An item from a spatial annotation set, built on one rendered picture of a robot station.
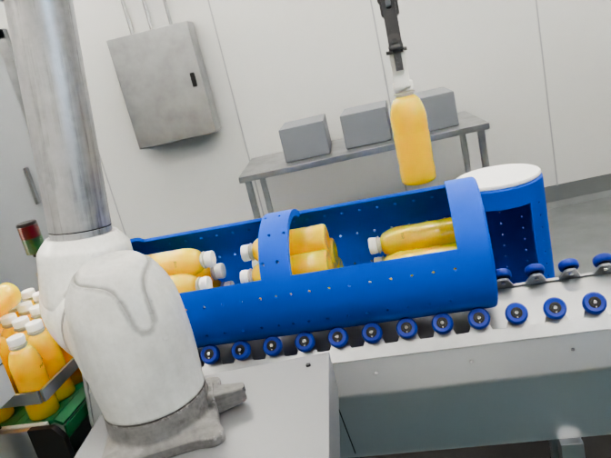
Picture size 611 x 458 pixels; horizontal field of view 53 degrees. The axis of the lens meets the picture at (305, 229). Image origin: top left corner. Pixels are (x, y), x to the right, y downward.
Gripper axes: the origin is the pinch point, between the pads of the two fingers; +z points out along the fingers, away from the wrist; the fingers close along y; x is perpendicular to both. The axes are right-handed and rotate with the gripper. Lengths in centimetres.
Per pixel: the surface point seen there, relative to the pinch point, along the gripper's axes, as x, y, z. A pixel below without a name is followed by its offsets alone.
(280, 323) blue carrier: 34, -7, 46
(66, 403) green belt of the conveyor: 90, -8, 59
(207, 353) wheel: 53, -6, 52
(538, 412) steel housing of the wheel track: -17, -5, 76
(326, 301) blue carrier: 22.5, -8.7, 42.0
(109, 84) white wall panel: 222, 322, -15
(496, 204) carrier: -21, 67, 51
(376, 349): 15, -6, 56
